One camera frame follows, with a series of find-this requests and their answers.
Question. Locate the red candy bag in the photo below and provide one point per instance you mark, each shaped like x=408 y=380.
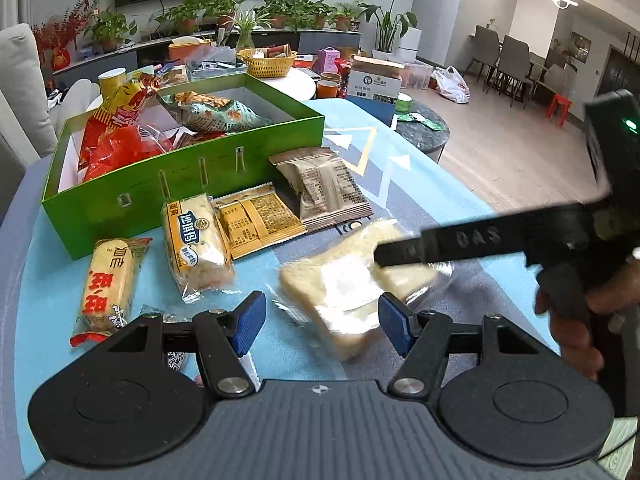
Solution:
x=126 y=146

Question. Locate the yellow tin can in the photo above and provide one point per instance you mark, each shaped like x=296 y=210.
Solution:
x=111 y=80

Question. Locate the brown paper snack bag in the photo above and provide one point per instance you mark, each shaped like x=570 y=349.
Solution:
x=328 y=194

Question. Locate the sliced bread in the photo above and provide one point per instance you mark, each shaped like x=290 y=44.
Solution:
x=335 y=293

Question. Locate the orange cup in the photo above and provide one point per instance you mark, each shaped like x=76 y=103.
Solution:
x=327 y=89

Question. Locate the pink small box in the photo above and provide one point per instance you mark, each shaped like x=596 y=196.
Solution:
x=325 y=61

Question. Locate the orange storage box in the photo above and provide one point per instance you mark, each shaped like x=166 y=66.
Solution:
x=185 y=47

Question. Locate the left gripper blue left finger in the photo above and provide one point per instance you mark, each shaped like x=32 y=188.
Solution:
x=248 y=318

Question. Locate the yellow woven basket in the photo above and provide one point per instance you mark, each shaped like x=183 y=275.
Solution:
x=267 y=63

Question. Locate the rice cracker red letters packet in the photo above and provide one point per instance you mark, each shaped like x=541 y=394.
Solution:
x=109 y=288

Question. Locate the yellow brown snack packet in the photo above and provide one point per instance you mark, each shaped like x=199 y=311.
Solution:
x=256 y=218

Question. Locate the white plastic bag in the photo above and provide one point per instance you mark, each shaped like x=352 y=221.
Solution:
x=451 y=85

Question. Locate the grey sofa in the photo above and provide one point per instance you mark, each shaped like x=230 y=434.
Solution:
x=29 y=130

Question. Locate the red flower arrangement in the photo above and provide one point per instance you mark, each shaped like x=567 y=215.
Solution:
x=53 y=36

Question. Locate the yellow red snack bag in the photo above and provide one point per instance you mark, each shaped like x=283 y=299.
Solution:
x=115 y=117

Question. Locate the green gift box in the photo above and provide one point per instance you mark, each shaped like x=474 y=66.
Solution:
x=127 y=201

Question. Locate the white round table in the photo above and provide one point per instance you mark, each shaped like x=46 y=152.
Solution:
x=295 y=84

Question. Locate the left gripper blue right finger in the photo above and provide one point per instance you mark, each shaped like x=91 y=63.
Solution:
x=398 y=323

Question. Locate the brown blue paper box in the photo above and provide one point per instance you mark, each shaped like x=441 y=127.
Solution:
x=374 y=86

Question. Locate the yellow orange cake packet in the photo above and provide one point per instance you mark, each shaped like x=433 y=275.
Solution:
x=197 y=248

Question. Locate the large leafy potted plant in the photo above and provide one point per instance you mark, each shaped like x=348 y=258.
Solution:
x=390 y=25

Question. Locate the grey dining chair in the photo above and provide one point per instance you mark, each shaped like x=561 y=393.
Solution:
x=513 y=69

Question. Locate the teal snack bag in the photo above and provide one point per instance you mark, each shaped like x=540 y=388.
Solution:
x=201 y=113

